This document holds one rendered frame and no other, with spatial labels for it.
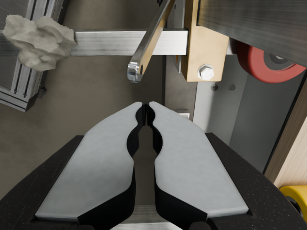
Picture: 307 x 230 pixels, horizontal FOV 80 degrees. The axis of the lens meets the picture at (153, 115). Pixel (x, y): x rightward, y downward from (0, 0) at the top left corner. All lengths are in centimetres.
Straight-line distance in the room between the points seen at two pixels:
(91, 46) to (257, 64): 20
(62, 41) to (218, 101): 45
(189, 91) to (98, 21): 80
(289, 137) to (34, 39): 38
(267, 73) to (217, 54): 6
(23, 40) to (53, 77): 104
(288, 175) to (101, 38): 37
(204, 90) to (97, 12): 77
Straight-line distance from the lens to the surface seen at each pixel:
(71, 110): 138
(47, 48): 27
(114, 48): 26
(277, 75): 27
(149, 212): 33
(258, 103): 54
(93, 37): 26
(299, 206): 39
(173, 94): 46
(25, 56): 30
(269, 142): 51
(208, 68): 25
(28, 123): 158
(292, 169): 40
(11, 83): 119
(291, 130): 35
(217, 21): 18
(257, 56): 24
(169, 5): 19
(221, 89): 58
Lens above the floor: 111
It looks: 59 degrees down
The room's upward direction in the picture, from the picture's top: 177 degrees clockwise
